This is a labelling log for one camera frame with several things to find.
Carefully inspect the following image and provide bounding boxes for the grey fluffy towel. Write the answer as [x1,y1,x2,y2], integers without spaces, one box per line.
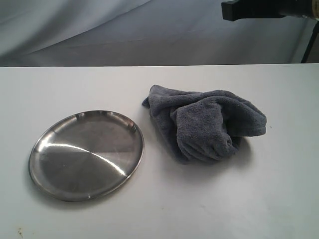
[143,85,267,163]

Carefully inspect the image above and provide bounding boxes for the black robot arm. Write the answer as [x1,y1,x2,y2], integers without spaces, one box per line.
[221,0,319,21]

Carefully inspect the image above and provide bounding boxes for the round stainless steel plate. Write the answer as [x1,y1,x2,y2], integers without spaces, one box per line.
[28,110,145,202]

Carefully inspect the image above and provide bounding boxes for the grey backdrop sheet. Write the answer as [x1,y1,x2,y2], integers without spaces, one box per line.
[0,0,315,67]

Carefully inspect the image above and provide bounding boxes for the black stand pole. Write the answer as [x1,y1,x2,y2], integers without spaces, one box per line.
[301,22,319,64]

